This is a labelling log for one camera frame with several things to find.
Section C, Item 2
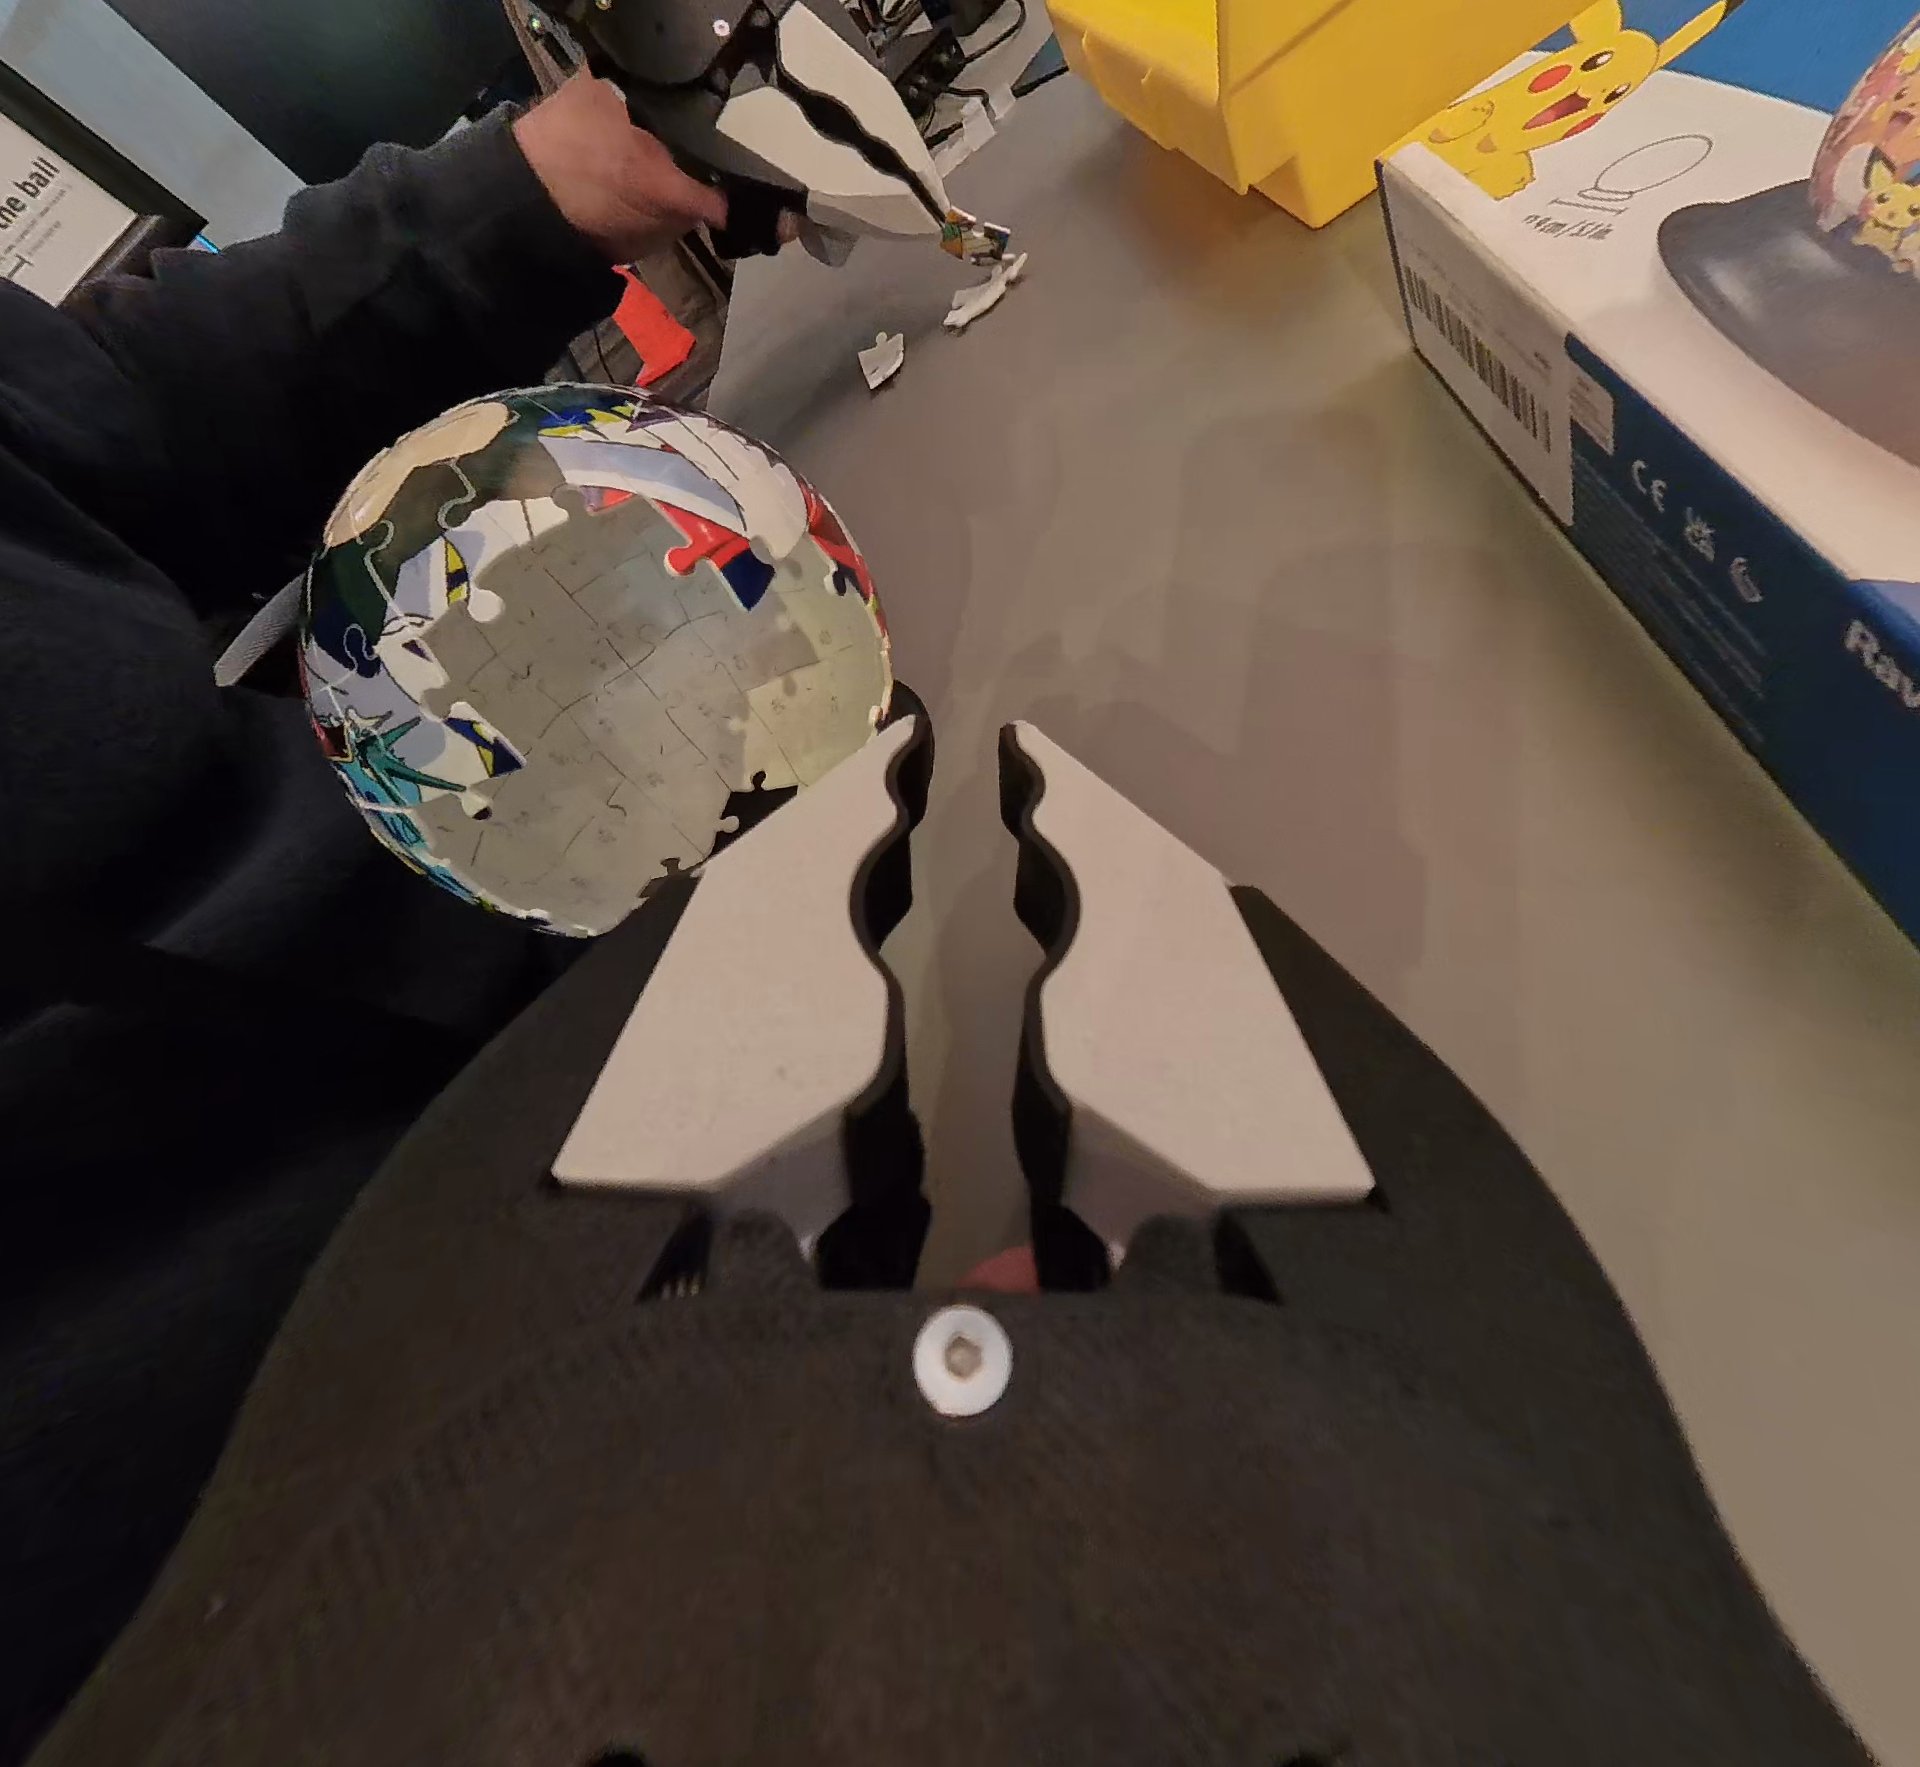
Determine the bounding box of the person's left forearm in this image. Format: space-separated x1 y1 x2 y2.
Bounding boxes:
60 140 617 480

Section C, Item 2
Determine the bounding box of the blue puzzle box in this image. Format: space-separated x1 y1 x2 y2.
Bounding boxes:
1373 0 1920 948

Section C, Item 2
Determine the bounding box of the white task sign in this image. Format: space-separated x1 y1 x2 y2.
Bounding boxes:
0 62 208 310

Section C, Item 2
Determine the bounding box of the red plastic part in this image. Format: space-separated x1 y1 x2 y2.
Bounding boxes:
606 264 702 392

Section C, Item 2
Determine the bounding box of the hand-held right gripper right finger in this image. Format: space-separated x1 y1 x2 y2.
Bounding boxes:
996 718 1379 1278

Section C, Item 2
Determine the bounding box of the person's left hand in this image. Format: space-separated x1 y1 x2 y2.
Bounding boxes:
510 72 740 264

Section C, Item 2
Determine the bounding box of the colourful puzzle ball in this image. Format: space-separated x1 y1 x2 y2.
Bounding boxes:
296 382 898 940

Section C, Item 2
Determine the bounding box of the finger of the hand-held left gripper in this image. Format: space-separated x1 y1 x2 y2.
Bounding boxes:
771 0 958 224
716 88 950 270

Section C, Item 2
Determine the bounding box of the black office chair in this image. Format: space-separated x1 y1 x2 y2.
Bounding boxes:
213 580 311 692

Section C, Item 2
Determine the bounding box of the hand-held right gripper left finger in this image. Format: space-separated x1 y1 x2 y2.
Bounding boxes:
547 712 935 1254

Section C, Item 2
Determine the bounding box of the group of white puzzle pieces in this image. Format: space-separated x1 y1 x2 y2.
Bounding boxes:
857 250 1031 392

